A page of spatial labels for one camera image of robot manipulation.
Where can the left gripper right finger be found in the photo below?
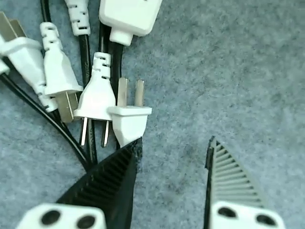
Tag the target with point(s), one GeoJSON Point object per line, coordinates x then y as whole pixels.
{"type": "Point", "coordinates": [228, 181]}

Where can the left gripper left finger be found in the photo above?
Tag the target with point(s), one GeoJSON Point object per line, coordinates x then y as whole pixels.
{"type": "Point", "coordinates": [107, 181]}

